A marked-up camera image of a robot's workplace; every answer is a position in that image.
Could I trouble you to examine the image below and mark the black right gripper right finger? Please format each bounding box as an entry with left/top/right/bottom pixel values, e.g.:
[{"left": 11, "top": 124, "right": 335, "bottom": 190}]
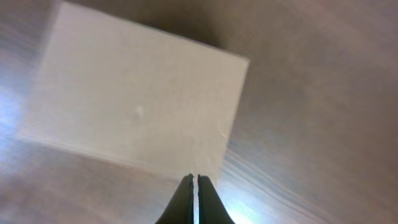
[{"left": 197, "top": 175, "right": 234, "bottom": 224}]

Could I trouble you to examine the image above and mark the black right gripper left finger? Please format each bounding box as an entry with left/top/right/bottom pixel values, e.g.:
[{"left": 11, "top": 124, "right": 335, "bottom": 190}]
[{"left": 155, "top": 174, "right": 194, "bottom": 224}]

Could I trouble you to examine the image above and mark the brown cardboard box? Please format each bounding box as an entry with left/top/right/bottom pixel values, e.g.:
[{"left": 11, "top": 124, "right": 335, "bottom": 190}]
[{"left": 18, "top": 2, "right": 249, "bottom": 181}]

